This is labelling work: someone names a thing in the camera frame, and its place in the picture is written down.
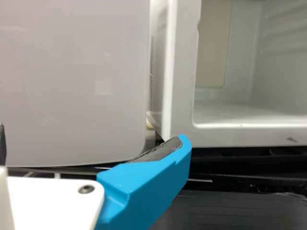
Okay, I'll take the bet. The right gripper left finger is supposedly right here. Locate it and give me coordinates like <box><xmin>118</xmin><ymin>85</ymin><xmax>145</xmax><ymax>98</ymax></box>
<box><xmin>0</xmin><ymin>123</ymin><xmax>7</xmax><ymax>166</ymax></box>

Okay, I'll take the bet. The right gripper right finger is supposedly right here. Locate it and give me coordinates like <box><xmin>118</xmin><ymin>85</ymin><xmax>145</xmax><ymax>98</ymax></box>
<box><xmin>95</xmin><ymin>134</ymin><xmax>192</xmax><ymax>230</ymax></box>

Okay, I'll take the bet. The white incubator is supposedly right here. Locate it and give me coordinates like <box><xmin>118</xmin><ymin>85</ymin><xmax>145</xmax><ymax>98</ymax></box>
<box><xmin>146</xmin><ymin>0</ymin><xmax>307</xmax><ymax>148</ymax></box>

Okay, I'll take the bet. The white box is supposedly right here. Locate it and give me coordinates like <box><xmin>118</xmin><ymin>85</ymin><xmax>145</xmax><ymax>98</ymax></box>
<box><xmin>0</xmin><ymin>0</ymin><xmax>154</xmax><ymax>168</ymax></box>

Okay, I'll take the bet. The black platform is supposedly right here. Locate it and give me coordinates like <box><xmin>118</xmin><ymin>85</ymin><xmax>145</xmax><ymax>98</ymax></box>
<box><xmin>158</xmin><ymin>189</ymin><xmax>307</xmax><ymax>230</ymax></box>

